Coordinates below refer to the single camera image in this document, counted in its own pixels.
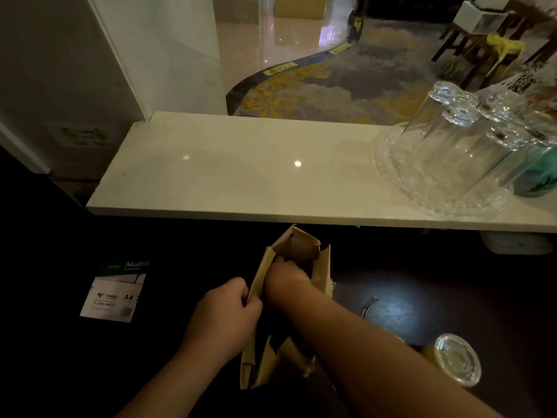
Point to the white plastic container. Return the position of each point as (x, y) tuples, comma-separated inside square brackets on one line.
[(515, 242)]

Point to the person's right fingers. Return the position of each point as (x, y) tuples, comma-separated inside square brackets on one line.
[(289, 265)]

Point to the person's left fingers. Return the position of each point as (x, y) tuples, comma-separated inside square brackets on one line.
[(251, 305)]

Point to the person's left forearm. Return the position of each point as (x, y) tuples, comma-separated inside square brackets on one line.
[(178, 383)]

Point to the black white spotted vase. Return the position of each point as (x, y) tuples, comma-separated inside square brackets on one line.
[(528, 80)]

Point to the person's right forearm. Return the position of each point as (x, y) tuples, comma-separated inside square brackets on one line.
[(370, 365)]

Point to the white green paper ream box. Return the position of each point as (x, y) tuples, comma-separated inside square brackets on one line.
[(114, 295)]

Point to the dark wooden chair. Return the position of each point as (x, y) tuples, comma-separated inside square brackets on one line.
[(457, 41)]

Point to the yellow ribbon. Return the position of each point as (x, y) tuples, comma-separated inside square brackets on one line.
[(504, 47)]

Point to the white wall sticker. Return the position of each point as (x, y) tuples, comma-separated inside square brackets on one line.
[(82, 134)]

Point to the person's right hand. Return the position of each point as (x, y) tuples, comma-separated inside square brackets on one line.
[(285, 282)]

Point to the round cut glass tray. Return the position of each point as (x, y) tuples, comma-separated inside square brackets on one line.
[(407, 169)]

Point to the person's left hand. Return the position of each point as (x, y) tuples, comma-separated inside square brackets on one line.
[(217, 319)]

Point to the cluster of upturned clear glasses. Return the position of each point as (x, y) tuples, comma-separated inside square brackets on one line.
[(474, 143)]

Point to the brown cardboard box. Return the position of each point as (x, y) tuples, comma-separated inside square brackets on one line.
[(322, 269)]

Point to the white square box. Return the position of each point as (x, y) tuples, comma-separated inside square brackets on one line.
[(476, 17)]

